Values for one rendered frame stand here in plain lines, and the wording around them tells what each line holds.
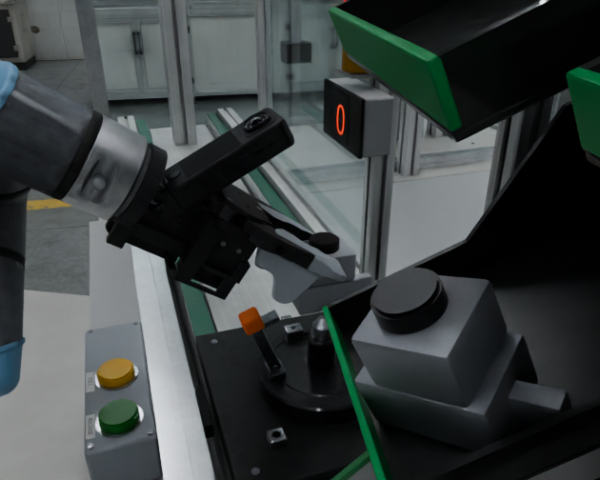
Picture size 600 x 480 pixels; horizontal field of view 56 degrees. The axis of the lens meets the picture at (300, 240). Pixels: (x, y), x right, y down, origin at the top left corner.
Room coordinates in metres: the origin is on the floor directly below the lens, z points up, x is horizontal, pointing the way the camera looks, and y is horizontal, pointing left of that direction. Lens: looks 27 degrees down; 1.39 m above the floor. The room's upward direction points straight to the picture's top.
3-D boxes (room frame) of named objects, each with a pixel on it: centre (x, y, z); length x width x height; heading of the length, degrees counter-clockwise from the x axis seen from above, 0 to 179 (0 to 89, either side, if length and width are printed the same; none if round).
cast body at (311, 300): (0.49, -0.03, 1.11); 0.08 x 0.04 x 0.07; 108
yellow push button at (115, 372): (0.50, 0.21, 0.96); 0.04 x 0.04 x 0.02
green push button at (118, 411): (0.43, 0.19, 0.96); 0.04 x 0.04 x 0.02
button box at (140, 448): (0.50, 0.21, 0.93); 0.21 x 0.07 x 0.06; 18
